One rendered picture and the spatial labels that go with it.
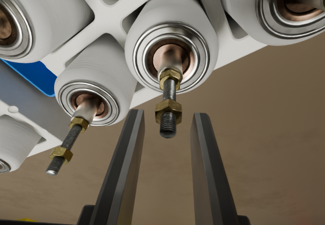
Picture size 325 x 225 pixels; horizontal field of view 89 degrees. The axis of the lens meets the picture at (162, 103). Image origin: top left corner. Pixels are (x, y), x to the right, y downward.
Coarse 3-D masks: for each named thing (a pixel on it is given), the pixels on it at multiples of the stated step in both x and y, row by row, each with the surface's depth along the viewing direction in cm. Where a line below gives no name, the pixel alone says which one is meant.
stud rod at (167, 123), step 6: (168, 84) 13; (174, 84) 13; (168, 90) 12; (174, 90) 12; (162, 96) 12; (168, 96) 12; (174, 96) 12; (162, 114) 10; (168, 114) 10; (174, 114) 10; (162, 120) 10; (168, 120) 10; (174, 120) 10; (162, 126) 10; (168, 126) 10; (174, 126) 10; (162, 132) 10; (168, 132) 10; (174, 132) 10
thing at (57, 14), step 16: (32, 0) 14; (48, 0) 16; (64, 0) 18; (80, 0) 21; (32, 16) 15; (48, 16) 16; (64, 16) 18; (80, 16) 21; (48, 32) 16; (64, 32) 19; (48, 48) 17
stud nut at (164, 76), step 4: (164, 72) 14; (168, 72) 13; (172, 72) 13; (176, 72) 14; (160, 76) 13; (164, 76) 13; (168, 76) 13; (172, 76) 13; (176, 76) 13; (160, 80) 13; (164, 80) 13; (176, 80) 13; (160, 84) 14; (176, 84) 14; (160, 88) 14; (176, 88) 14
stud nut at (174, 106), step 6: (162, 102) 11; (168, 102) 10; (174, 102) 11; (156, 108) 11; (162, 108) 10; (168, 108) 10; (174, 108) 10; (180, 108) 11; (156, 114) 10; (180, 114) 10; (156, 120) 11; (180, 120) 11
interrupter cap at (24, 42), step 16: (0, 0) 13; (16, 0) 14; (0, 16) 15; (16, 16) 14; (0, 32) 16; (16, 32) 15; (32, 32) 15; (0, 48) 16; (16, 48) 16; (32, 48) 16
